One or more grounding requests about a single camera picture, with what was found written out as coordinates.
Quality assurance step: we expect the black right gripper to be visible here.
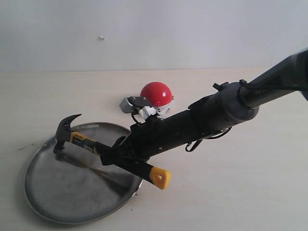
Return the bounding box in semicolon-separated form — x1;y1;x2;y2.
100;113;202;166

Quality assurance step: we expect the yellow black claw hammer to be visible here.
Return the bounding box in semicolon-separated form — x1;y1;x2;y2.
53;114;171;190

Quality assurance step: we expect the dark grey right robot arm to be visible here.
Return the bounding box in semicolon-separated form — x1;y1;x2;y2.
101;50;308;165

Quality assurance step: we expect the red dome push button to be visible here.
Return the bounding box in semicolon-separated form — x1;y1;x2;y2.
140;81;174;114

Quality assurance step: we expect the round steel tray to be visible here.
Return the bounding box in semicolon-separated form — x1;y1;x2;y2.
24;137;142;225

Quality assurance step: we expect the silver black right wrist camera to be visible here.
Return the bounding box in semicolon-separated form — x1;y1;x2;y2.
119;95;169;121

